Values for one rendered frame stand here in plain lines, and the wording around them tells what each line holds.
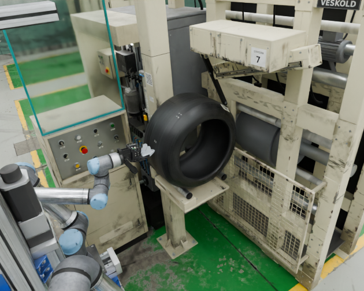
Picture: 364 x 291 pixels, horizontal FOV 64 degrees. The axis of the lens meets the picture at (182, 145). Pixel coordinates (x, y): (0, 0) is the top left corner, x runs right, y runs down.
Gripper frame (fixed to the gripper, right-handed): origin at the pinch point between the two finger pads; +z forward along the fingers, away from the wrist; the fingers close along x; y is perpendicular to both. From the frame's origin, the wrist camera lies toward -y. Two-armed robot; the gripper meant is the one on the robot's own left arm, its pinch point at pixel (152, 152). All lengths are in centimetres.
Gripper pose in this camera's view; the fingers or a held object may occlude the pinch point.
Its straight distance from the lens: 162.2
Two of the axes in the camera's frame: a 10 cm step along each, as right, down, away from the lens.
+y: 0.2, -8.8, -4.7
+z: 8.2, -2.6, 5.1
